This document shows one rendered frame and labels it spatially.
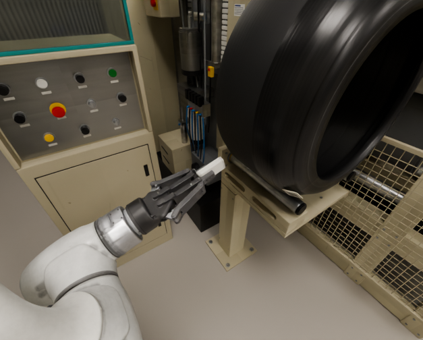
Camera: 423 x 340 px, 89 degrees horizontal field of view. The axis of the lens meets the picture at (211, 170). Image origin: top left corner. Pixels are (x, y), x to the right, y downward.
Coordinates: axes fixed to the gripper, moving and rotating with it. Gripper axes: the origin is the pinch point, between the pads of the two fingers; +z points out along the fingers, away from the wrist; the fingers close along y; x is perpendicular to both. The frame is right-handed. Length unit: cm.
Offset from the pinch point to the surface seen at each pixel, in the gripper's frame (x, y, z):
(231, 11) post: -19, 36, 38
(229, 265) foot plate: 112, 20, -1
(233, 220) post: 75, 25, 13
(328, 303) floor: 122, -30, 33
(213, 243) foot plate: 112, 40, -1
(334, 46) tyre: -19.9, -10.2, 23.6
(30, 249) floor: 84, 109, -109
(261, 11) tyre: -23.8, 7.5, 24.5
